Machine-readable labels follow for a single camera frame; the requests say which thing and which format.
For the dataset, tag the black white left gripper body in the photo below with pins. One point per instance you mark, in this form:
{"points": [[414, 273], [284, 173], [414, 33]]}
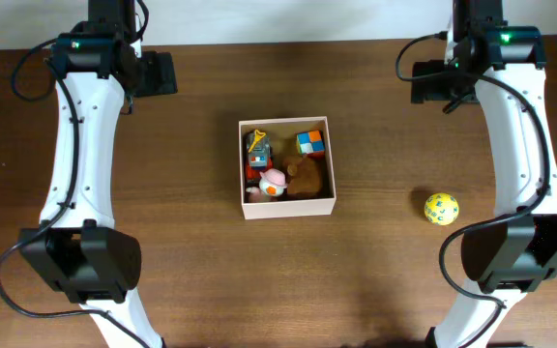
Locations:
{"points": [[164, 80]]}

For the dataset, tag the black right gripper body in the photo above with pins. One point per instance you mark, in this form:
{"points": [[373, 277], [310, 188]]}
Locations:
{"points": [[447, 88]]}

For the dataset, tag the yellow ball with letters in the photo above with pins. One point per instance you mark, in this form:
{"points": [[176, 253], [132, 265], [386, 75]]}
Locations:
{"points": [[441, 209]]}

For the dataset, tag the red grey toy truck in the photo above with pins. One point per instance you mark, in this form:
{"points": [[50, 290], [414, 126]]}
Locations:
{"points": [[258, 155]]}

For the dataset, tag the multicolour puzzle cube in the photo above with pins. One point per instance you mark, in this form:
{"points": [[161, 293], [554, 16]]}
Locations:
{"points": [[311, 144]]}

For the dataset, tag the pink duck toy with hat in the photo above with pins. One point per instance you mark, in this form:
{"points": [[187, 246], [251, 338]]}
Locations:
{"points": [[271, 186]]}

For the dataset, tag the pink cardboard box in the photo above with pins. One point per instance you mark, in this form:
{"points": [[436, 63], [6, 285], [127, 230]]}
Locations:
{"points": [[282, 134]]}

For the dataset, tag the brown plush capybara toy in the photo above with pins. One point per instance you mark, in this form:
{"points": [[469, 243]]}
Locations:
{"points": [[304, 177]]}

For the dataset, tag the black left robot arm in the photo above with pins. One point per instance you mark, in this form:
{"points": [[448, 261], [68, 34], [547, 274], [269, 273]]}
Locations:
{"points": [[98, 68]]}

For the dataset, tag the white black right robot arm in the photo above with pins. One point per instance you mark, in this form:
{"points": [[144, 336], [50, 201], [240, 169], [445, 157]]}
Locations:
{"points": [[502, 69]]}

